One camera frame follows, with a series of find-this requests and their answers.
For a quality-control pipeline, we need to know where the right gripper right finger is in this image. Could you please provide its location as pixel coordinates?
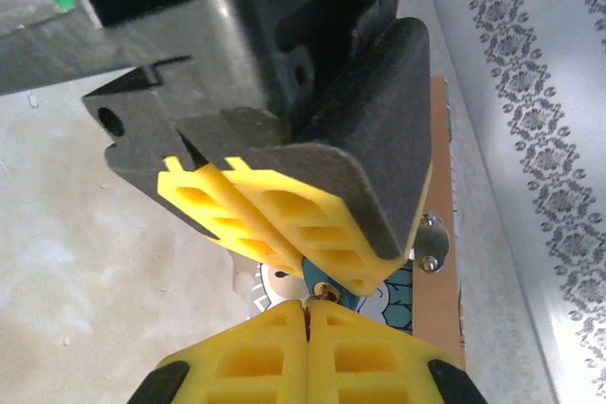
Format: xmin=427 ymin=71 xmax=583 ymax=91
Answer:
xmin=306 ymin=300 xmax=490 ymax=404

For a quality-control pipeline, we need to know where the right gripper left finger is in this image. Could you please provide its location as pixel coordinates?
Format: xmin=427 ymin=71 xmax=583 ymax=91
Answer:
xmin=126 ymin=300 xmax=310 ymax=404

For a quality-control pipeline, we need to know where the orange LOVE tin box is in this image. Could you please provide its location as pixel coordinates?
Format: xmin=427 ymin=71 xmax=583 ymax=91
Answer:
xmin=231 ymin=75 xmax=468 ymax=370

